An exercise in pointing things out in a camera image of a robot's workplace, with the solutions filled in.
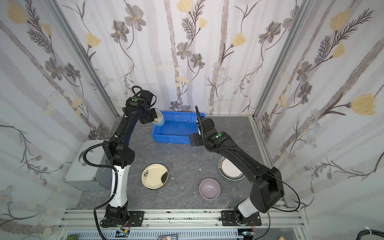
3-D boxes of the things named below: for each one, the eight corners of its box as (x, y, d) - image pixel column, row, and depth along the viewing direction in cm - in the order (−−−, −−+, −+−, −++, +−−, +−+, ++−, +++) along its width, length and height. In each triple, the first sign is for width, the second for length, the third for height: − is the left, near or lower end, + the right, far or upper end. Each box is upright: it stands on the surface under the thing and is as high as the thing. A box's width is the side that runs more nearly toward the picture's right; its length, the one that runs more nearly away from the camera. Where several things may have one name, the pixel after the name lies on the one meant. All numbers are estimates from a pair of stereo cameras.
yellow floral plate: (140, 190, 85) (138, 187, 82) (146, 166, 95) (144, 163, 91) (166, 190, 85) (165, 187, 82) (169, 166, 95) (168, 163, 91)
